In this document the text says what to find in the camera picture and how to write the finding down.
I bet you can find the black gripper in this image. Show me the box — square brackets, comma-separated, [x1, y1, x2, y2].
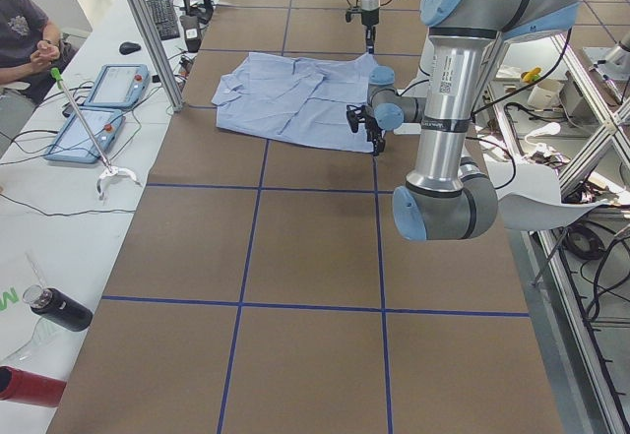
[364, 115, 386, 156]
[361, 8, 380, 54]

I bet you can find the light blue striped shirt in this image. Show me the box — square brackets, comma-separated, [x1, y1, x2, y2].
[212, 52, 378, 153]

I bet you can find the black box white label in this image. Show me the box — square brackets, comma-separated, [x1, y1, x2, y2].
[179, 15, 202, 53]

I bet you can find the black keyboard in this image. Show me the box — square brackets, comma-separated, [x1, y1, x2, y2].
[146, 0, 180, 40]

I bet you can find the black computer mouse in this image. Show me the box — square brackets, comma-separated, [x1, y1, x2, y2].
[119, 41, 142, 55]

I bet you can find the upper blue teach pendant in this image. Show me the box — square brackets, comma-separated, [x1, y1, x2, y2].
[83, 64, 152, 110]

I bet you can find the blue teach pendant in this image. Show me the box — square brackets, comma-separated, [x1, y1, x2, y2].
[83, 64, 152, 110]
[44, 107, 124, 164]

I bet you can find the lower blue teach pendant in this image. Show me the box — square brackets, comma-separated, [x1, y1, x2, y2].
[44, 107, 124, 164]

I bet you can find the seated person dark shirt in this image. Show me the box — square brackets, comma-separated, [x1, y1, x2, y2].
[1, 0, 77, 104]

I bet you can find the black water bottle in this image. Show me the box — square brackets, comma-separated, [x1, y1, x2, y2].
[23, 284, 93, 332]

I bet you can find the red cylinder bottle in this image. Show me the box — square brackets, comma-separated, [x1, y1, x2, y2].
[1, 366, 66, 407]

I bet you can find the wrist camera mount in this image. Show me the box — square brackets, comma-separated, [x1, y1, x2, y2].
[345, 5, 362, 23]
[346, 105, 366, 134]

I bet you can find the aluminium frame post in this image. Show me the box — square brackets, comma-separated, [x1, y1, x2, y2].
[127, 0, 184, 112]

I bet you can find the grabber stick green handle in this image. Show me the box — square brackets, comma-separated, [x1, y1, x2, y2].
[51, 67, 142, 200]

